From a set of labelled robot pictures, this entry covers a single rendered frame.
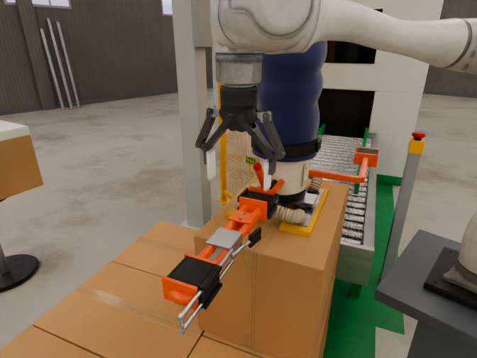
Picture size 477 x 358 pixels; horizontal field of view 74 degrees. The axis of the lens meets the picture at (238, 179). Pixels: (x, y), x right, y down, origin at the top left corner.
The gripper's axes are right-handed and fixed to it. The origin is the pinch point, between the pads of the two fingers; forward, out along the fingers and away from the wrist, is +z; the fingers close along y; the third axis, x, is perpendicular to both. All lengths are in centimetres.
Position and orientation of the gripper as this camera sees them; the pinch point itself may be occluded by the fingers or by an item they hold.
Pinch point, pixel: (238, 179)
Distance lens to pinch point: 70.4
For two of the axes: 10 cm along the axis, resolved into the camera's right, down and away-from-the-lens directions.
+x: -4.0, 3.6, -8.4
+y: -9.1, -1.6, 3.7
